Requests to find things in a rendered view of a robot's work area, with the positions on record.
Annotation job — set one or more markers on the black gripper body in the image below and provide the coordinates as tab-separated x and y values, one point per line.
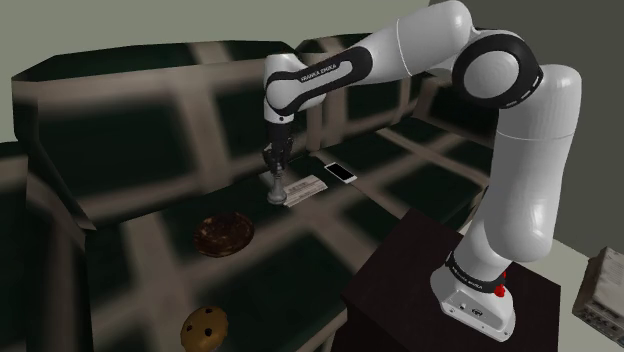
279	141

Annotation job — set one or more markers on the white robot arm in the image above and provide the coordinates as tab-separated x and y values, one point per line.
526	161

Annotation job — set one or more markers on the white printed booklet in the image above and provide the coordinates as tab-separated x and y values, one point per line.
304	187

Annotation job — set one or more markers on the white-edged smartphone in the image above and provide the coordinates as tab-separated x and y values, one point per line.
340	172

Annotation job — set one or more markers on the dark brown round plate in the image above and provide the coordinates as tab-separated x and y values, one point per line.
224	234

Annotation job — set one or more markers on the dark checkered sofa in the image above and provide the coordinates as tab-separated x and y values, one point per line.
136	146

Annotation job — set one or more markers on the dark robot stand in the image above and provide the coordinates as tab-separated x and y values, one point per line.
404	287

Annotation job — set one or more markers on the chocolate chip cookie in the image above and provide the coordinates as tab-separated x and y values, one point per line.
204	329

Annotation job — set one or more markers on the pale grey box furniture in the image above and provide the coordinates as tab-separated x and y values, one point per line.
602	295

